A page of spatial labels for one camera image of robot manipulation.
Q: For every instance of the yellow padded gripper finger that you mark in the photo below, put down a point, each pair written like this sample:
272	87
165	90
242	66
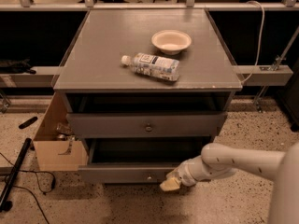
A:
171	183

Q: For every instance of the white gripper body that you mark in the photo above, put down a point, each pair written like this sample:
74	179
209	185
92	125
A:
186	174

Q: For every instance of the grey drawer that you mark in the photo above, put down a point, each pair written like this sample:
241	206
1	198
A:
133	125
137	160

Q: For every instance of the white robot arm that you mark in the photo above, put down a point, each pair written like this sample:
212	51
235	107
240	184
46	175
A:
218	161

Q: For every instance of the grey top drawer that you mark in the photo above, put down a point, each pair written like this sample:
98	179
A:
133	125

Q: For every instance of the grey wooden drawer cabinet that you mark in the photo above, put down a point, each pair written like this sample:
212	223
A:
93	80

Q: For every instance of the clear plastic water bottle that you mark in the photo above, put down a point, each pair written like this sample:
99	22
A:
152	66

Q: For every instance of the items inside cardboard box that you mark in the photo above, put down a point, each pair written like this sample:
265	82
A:
63	131

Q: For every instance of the cardboard box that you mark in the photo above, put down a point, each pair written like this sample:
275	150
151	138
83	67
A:
53	154

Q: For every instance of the white paper bowl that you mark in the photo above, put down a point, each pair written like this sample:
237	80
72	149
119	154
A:
171	42

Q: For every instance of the black marker on floor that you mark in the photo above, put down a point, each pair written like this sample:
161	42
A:
28	122

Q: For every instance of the black pole on floor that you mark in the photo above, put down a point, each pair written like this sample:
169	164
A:
5	204

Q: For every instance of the metal railing frame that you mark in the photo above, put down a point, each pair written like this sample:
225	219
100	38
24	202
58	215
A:
45	31

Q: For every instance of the black object on rail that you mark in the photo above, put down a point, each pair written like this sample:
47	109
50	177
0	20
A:
15	67

